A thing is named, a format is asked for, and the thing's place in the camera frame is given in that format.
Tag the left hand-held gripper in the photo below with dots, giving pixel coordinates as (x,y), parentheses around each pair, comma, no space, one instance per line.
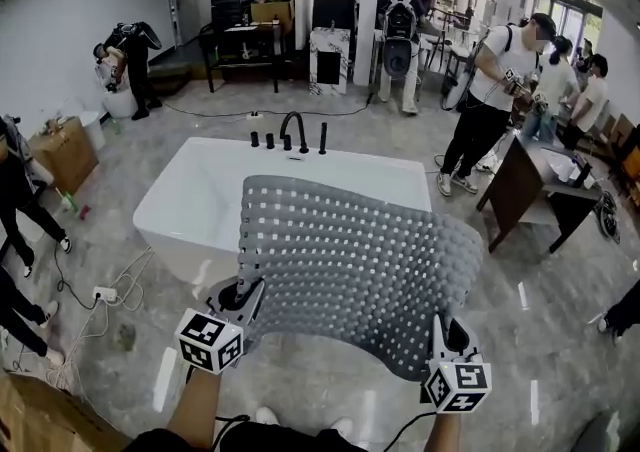
(210,340)

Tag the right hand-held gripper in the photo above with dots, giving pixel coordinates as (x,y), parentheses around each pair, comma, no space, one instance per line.
(457,385)

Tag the grey pebbled bath mat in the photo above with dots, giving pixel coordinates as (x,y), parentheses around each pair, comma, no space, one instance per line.
(360,260)

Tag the person's left forearm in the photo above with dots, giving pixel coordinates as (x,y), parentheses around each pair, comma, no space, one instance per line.
(197,405)

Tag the person's right forearm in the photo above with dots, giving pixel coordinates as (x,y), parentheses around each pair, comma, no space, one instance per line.
(442,432)

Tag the grey marble floor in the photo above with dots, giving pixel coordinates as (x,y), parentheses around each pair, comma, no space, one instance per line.
(300,380)

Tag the white bathtub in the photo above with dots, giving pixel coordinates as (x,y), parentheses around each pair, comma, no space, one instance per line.
(200,200)

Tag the person's white shoe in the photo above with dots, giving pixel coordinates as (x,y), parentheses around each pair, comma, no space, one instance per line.
(267,415)
(344,427)

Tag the white power strip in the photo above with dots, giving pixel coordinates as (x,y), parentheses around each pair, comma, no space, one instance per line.
(105,294)
(256,115)

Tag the person's black clothing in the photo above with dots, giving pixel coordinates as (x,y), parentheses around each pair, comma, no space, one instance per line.
(260,440)

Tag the black faucet knob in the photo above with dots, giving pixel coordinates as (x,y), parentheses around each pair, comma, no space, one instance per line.
(255,139)
(287,142)
(270,141)

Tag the dark wooden desk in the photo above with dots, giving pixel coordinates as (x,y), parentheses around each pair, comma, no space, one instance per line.
(520,190)

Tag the black curved bathtub faucet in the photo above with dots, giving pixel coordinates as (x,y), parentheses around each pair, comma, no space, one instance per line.
(300,127)

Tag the black hand shower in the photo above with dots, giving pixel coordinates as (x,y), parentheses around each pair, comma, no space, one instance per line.
(323,137)

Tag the green cleaning brush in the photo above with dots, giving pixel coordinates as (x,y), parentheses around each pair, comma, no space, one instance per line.
(70,202)

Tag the large brown cardboard box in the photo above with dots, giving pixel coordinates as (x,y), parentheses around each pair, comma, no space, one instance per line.
(40,415)

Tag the black metal table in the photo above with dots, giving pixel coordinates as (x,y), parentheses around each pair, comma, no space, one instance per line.
(240,65)

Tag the white marbled vanity cabinet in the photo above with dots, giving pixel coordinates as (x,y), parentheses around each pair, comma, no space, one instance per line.
(320,47)

